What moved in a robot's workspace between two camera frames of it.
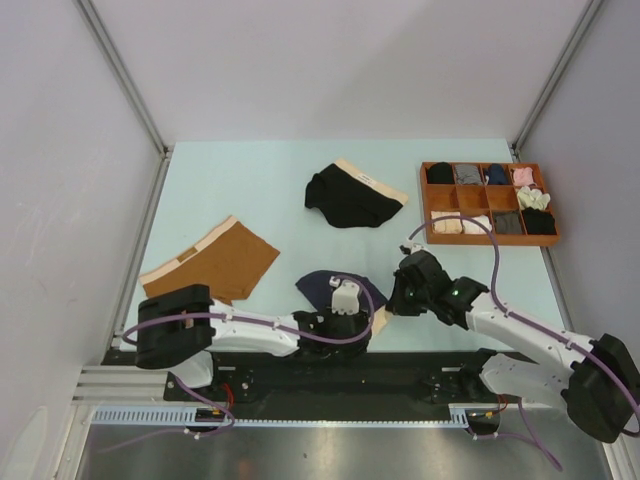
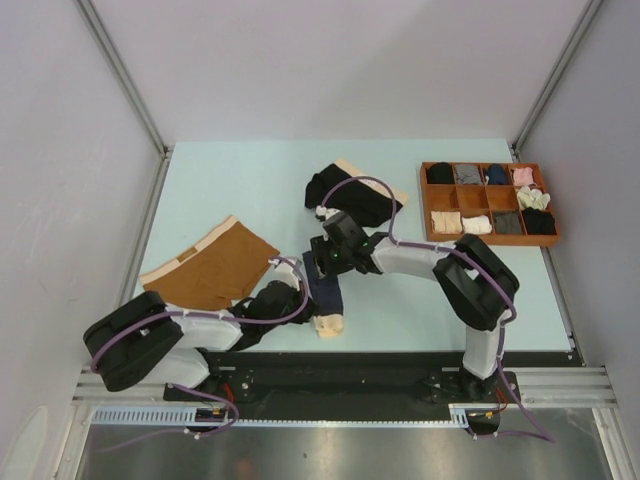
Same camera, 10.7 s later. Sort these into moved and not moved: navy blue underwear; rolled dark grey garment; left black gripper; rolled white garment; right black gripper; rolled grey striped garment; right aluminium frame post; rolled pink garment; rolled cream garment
Moved: left black gripper; navy blue underwear; right black gripper
Not moved: rolled cream garment; rolled white garment; rolled pink garment; rolled grey striped garment; right aluminium frame post; rolled dark grey garment
